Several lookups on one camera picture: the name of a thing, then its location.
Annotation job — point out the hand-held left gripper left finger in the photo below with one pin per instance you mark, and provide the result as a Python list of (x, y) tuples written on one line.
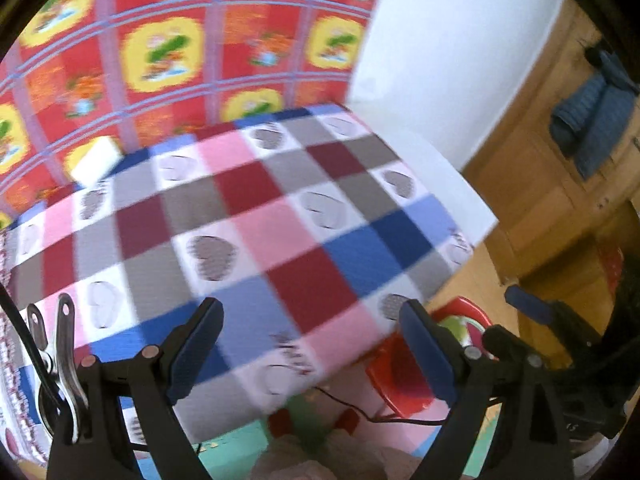
[(195, 345)]

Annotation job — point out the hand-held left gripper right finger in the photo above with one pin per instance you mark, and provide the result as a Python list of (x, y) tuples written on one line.
[(430, 355)]

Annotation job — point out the blue knit garment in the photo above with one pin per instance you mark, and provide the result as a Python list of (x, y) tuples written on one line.
[(595, 120)]

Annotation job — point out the red slipper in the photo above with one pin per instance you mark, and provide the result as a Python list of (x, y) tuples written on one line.
[(281, 421), (348, 420)]

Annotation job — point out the short white green box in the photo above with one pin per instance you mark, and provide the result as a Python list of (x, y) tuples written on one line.
[(97, 160)]

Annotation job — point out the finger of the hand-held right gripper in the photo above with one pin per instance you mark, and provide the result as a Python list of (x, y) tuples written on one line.
[(535, 302), (505, 342)]

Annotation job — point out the wooden door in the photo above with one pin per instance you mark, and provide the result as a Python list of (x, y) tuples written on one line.
[(540, 200)]

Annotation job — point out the plaid heart printed cloth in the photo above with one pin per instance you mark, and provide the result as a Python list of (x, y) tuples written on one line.
[(240, 195)]

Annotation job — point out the silver metal clip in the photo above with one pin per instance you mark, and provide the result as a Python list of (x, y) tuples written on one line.
[(65, 340)]

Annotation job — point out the red floral wall cloth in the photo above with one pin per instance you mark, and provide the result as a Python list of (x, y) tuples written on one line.
[(225, 55)]

